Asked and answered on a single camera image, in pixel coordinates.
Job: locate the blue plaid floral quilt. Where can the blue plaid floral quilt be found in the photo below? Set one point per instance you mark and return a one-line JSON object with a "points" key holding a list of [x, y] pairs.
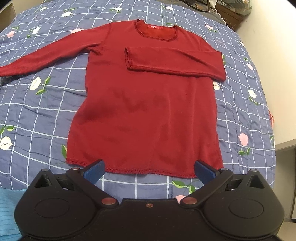
{"points": [[36, 110]]}

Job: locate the brown wooden nightstand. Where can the brown wooden nightstand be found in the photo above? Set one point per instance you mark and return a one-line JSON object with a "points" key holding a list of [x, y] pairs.
{"points": [[234, 12]]}

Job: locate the blue striped cloth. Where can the blue striped cloth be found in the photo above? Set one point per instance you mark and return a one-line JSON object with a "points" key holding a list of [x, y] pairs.
{"points": [[8, 228]]}

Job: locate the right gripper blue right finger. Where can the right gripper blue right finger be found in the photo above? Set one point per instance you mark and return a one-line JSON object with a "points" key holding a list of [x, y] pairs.
{"points": [[209, 175]]}

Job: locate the red long-sleeve sweater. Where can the red long-sleeve sweater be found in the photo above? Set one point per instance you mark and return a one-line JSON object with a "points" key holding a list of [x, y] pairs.
{"points": [[150, 103]]}

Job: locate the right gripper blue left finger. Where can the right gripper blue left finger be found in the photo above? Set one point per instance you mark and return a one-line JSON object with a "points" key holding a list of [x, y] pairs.
{"points": [[87, 175]]}

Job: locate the white bedside cabinet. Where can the white bedside cabinet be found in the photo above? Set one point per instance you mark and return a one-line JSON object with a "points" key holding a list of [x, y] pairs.
{"points": [[284, 186]]}

